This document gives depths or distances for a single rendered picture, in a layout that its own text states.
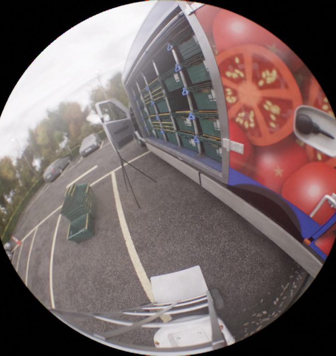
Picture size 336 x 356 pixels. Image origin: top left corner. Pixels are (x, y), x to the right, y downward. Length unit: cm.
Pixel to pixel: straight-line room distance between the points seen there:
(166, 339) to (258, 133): 150
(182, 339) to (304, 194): 127
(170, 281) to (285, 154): 142
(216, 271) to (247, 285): 39
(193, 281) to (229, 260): 43
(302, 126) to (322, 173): 25
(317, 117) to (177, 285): 161
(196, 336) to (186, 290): 55
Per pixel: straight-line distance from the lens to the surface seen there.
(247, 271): 142
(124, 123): 400
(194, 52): 118
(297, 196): 81
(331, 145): 71
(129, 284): 160
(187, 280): 135
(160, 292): 142
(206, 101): 111
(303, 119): 62
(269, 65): 67
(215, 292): 115
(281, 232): 110
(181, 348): 32
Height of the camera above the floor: 134
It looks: 36 degrees down
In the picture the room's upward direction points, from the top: 20 degrees counter-clockwise
